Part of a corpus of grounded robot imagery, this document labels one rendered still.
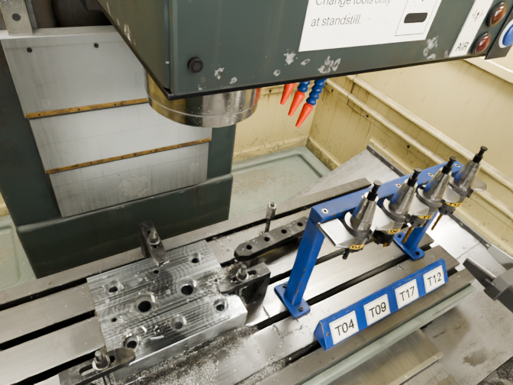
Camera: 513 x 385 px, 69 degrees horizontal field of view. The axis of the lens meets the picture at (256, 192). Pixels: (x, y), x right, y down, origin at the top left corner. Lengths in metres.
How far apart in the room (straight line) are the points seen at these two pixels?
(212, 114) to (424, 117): 1.15
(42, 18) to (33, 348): 0.70
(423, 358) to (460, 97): 0.83
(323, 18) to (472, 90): 1.12
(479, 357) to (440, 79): 0.89
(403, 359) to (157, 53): 1.10
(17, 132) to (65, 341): 0.50
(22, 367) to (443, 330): 1.14
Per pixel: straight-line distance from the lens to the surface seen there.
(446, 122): 1.48
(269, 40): 0.31
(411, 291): 1.11
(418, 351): 1.28
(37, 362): 0.97
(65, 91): 0.98
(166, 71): 0.29
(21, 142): 1.09
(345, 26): 0.35
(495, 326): 1.41
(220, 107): 0.47
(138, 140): 1.09
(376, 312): 1.03
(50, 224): 1.25
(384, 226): 0.81
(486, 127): 1.41
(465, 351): 1.37
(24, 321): 1.03
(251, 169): 1.87
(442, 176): 0.89
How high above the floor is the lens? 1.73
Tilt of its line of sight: 41 degrees down
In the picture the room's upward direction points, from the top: 10 degrees clockwise
